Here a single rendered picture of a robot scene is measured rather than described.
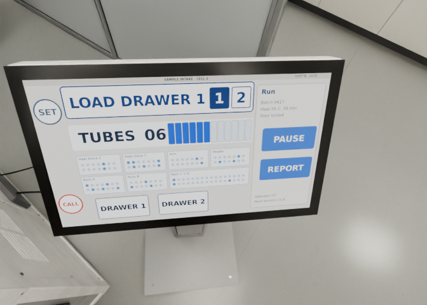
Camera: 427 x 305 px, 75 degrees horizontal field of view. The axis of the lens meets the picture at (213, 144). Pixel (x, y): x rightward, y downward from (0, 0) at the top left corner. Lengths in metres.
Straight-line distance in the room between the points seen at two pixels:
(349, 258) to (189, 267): 0.85
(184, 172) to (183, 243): 1.01
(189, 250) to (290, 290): 0.54
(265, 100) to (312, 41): 1.99
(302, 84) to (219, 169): 0.20
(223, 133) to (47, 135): 0.28
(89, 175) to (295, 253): 1.28
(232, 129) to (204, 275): 1.10
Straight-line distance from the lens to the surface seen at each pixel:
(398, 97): 2.42
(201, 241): 1.49
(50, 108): 0.49
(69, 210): 0.57
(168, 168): 0.50
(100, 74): 0.46
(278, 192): 0.56
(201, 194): 0.53
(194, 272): 1.49
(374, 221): 1.86
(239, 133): 0.48
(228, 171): 0.51
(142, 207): 0.54
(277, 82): 0.47
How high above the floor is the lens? 1.52
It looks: 63 degrees down
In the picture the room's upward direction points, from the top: 10 degrees clockwise
